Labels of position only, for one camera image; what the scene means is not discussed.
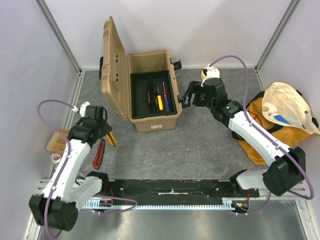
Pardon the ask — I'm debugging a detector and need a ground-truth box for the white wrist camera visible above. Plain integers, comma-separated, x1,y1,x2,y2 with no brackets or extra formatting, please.
72,101,90,117
201,63,221,86

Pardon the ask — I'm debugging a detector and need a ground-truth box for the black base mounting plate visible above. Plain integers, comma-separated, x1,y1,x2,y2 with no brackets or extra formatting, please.
100,179,260,205

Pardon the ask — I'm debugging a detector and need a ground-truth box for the black tool tray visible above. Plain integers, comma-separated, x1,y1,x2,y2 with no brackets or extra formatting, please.
130,70,178,120

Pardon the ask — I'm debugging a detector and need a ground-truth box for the right aluminium corner profile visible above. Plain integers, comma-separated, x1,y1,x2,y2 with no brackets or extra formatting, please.
254,0,301,73

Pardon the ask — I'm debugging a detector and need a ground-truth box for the brown cardboard box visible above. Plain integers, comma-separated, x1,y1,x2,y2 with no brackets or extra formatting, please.
46,129,69,155

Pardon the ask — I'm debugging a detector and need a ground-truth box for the aluminium corner frame profile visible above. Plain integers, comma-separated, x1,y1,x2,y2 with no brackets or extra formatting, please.
35,0,82,75

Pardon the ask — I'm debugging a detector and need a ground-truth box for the tan plastic tool box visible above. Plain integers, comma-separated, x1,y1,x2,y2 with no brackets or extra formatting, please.
99,17,183,133

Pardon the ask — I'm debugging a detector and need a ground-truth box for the red black utility knife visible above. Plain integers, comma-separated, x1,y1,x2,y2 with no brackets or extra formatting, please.
92,139,106,170

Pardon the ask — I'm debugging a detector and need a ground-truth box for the silver drink can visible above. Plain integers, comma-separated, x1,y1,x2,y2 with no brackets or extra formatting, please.
50,153,62,166

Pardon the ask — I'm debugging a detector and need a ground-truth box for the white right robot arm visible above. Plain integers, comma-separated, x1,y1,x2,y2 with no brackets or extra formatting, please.
180,78,306,197

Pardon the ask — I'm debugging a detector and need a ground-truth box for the blue red handle screwdriver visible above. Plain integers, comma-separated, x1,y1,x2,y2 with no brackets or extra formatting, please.
162,81,171,113

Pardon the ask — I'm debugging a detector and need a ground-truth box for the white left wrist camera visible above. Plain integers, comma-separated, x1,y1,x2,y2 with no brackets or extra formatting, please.
72,101,90,117

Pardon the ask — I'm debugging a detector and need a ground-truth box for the yellow handle screwdriver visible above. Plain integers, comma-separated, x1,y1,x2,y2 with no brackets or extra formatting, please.
156,87,164,111

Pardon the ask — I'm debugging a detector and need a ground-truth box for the yellow black utility knife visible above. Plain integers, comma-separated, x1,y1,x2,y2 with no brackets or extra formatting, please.
105,131,117,148

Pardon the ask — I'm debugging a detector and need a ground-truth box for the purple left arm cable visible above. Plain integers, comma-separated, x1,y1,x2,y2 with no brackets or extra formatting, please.
36,99,139,239

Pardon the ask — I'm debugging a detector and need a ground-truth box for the orange cloth bag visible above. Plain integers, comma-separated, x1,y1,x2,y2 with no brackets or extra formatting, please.
231,91,312,165

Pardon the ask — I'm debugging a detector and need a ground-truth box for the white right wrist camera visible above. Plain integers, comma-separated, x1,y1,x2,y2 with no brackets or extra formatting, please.
201,63,221,86

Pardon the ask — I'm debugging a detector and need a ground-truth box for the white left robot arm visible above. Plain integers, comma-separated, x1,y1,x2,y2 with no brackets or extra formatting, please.
29,105,112,231

